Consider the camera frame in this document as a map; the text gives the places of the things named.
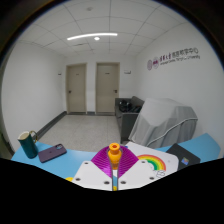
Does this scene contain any purple smartphone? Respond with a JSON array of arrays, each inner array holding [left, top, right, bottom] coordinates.
[[37, 143, 68, 164]]

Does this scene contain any grey cloth cover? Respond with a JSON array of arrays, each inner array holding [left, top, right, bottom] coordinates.
[[128, 97, 199, 150]]

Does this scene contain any orange charger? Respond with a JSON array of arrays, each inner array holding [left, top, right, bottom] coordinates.
[[107, 142, 122, 171]]

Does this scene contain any purple wall sign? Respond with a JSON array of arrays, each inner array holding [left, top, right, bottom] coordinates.
[[146, 46, 202, 72]]

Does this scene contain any dark grey sofa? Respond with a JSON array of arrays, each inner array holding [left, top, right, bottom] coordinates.
[[114, 95, 146, 143]]

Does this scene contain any beige door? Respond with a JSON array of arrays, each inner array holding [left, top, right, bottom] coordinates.
[[95, 61, 121, 116], [65, 63, 88, 115]]

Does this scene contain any long ceiling light strip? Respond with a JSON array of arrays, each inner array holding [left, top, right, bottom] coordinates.
[[66, 32, 119, 42]]

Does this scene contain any white rainbow mouse pad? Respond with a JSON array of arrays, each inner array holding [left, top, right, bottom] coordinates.
[[124, 141, 180, 178]]

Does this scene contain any black flat pad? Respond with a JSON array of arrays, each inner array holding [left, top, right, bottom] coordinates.
[[165, 143, 202, 172]]

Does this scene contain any dark green mug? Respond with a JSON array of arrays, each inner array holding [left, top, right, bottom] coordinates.
[[17, 130, 39, 160]]

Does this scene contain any black bag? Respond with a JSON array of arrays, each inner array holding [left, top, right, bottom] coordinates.
[[118, 99, 133, 113]]

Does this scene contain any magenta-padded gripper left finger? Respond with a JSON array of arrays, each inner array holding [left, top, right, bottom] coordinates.
[[71, 147, 114, 192]]

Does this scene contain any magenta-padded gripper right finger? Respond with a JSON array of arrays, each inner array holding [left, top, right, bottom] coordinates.
[[117, 147, 161, 192]]

